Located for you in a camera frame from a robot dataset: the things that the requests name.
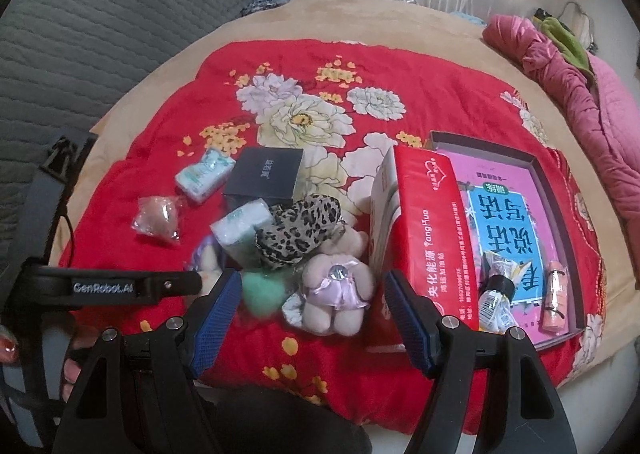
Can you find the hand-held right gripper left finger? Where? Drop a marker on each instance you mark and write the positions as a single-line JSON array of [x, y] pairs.
[[216, 319]]

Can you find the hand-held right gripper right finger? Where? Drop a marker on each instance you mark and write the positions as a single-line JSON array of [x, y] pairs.
[[407, 324]]

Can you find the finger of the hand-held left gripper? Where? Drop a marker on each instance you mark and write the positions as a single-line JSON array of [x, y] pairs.
[[150, 284]]

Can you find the green fluffy ball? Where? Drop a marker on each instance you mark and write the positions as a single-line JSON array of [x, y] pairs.
[[265, 291]]

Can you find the purple plush toy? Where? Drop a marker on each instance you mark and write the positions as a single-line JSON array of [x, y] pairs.
[[207, 256]]

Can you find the pink item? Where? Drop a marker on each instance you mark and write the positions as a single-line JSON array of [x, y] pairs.
[[155, 219]]

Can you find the beige plush bear lilac dress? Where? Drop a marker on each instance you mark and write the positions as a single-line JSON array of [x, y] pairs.
[[325, 289]]

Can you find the white green tissue pack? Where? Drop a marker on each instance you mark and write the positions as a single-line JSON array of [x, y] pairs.
[[202, 176], [240, 229]]

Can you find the dark grey shallow box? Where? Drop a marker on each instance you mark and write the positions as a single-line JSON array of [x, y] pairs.
[[556, 194]]

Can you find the person's left hand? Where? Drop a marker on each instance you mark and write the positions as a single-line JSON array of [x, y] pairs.
[[70, 374]]

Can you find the red tissue box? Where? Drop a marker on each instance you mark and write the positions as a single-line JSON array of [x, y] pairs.
[[430, 234]]

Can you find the leopard print cloth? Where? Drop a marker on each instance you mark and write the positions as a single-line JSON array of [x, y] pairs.
[[300, 224]]

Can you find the person's dark clothing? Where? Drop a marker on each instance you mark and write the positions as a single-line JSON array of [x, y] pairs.
[[290, 424]]

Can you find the pink and blue book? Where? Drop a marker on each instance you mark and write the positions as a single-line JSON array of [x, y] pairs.
[[500, 214]]

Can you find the pink roll with black band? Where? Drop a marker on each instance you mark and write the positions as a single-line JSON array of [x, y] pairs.
[[555, 299]]

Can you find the black square box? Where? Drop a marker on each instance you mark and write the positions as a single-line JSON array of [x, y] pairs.
[[262, 173]]

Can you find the grey quilted cover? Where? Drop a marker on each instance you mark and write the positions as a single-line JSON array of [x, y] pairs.
[[100, 33]]

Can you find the red floral blanket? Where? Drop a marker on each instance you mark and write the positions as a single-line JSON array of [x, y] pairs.
[[425, 83]]

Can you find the pink quilted comforter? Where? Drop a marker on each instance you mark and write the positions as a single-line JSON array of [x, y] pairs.
[[575, 93]]

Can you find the blue patterned cloth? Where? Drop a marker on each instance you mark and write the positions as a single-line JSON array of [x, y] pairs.
[[265, 1]]

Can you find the beige bed sheet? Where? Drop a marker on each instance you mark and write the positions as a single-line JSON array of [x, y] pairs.
[[400, 23]]

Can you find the green cloth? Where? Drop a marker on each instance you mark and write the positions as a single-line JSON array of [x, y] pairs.
[[565, 41]]

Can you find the white bag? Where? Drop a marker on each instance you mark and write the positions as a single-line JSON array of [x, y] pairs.
[[580, 18]]

